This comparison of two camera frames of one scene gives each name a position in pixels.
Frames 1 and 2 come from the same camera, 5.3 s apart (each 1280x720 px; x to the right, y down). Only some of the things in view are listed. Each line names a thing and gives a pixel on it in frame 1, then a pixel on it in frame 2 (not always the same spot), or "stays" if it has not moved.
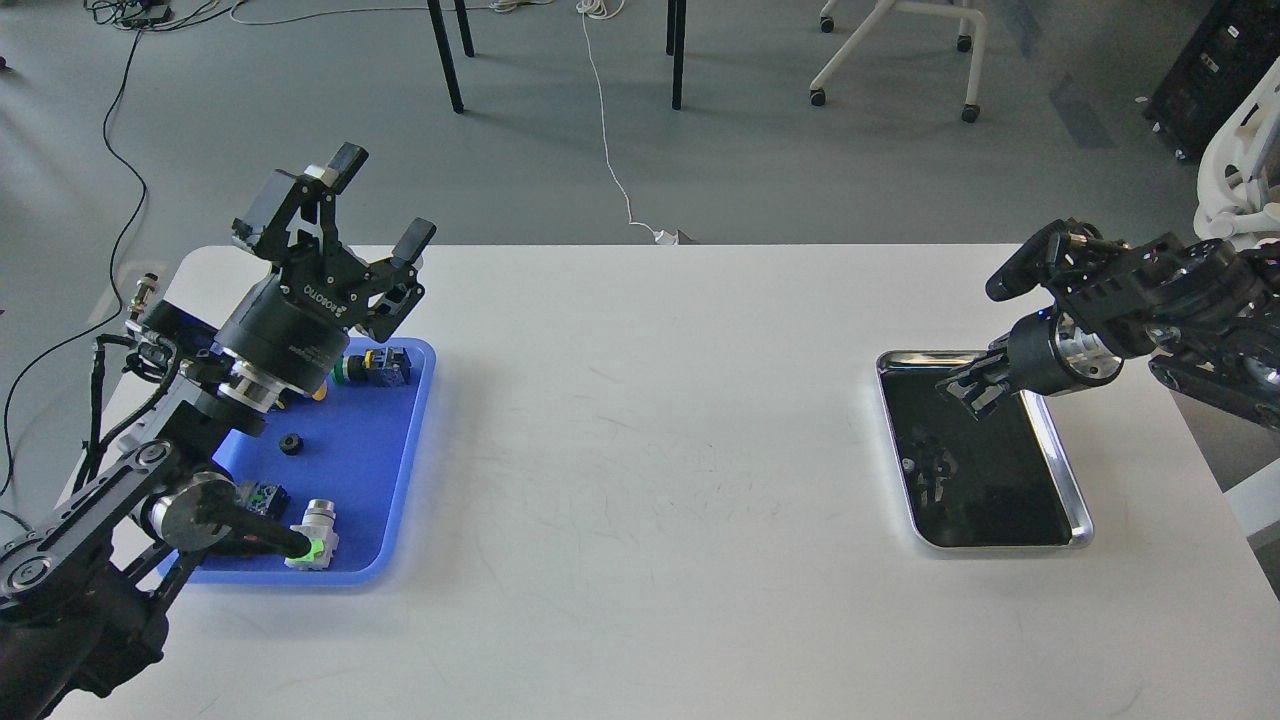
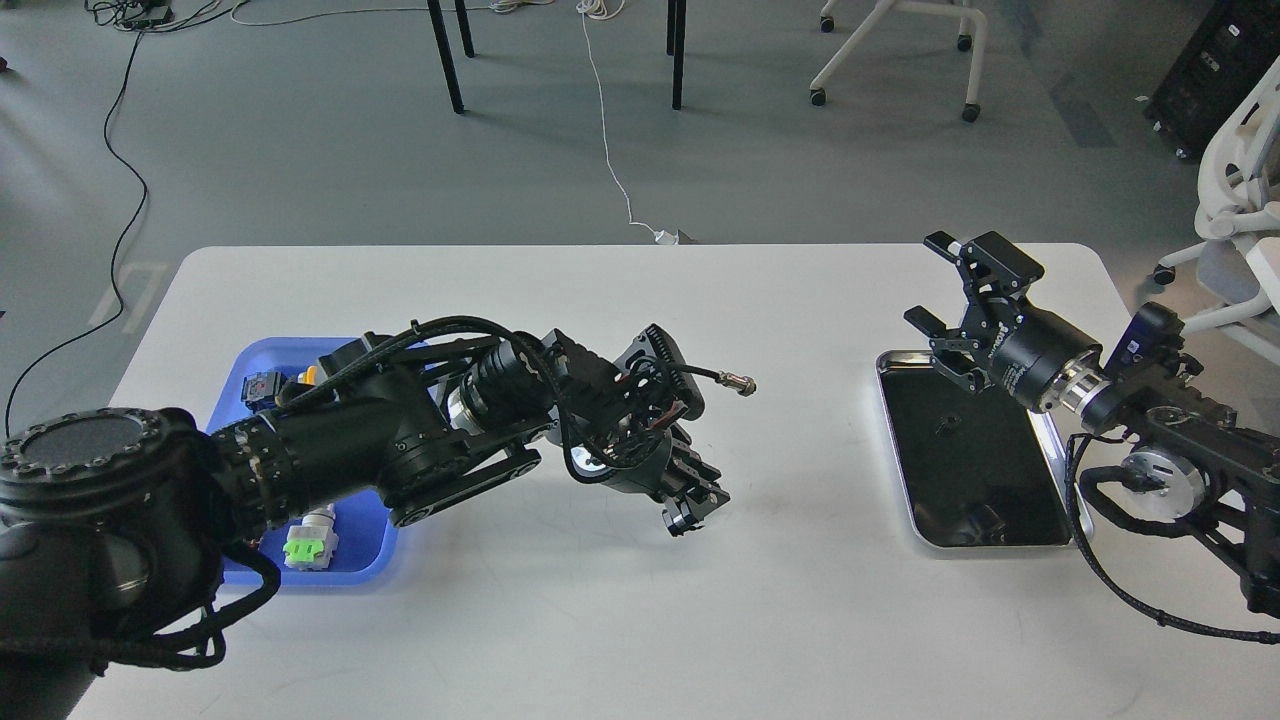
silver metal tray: x=995 y=483 stays
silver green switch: x=318 y=525 stays
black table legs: x=673 y=15 stays
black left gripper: x=279 y=344 -> x=655 y=462
